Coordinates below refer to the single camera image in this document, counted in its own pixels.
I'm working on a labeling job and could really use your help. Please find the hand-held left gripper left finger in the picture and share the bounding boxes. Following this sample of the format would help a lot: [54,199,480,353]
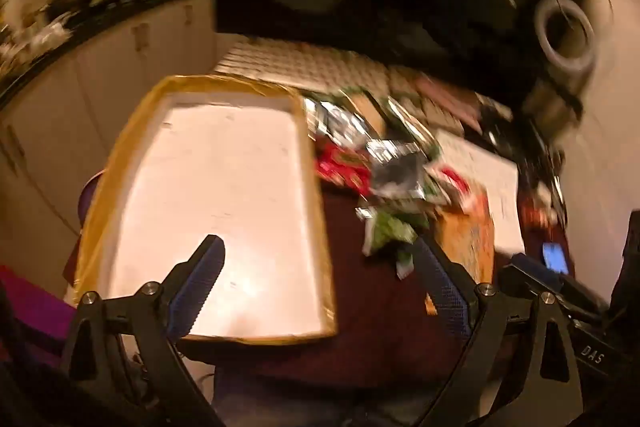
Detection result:
[65,234,227,427]

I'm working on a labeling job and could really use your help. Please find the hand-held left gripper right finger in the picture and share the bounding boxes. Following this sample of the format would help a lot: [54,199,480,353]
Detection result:
[412,237,583,427]

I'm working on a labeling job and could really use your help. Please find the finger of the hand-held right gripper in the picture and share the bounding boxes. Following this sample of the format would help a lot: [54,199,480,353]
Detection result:
[500,253,611,323]

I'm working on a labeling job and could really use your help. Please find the large orange biscuit packet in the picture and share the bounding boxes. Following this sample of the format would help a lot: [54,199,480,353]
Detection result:
[425,187,496,318]

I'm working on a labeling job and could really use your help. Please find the white foam box yellow tape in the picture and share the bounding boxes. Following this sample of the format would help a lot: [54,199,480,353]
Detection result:
[72,74,338,345]

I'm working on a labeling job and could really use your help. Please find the phone with lit screen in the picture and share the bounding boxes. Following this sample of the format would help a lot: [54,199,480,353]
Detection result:
[542,243,570,275]

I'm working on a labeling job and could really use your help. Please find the white notepad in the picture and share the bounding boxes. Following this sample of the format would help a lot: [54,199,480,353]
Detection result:
[435,129,526,258]

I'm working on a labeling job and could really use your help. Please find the purple mesh basket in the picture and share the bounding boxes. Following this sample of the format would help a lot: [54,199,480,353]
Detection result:
[76,169,106,238]

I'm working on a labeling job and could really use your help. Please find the magenta cloth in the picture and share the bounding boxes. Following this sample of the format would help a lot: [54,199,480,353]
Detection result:
[0,264,76,368]

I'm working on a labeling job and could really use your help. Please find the white kitchen cabinets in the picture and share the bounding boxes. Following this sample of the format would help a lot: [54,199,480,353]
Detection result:
[0,0,218,258]

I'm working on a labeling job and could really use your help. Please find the white keyboard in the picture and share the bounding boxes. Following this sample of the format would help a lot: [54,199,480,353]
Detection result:
[215,38,481,132]

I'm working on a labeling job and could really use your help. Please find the white ring light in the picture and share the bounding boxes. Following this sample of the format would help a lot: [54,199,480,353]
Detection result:
[534,0,598,72]

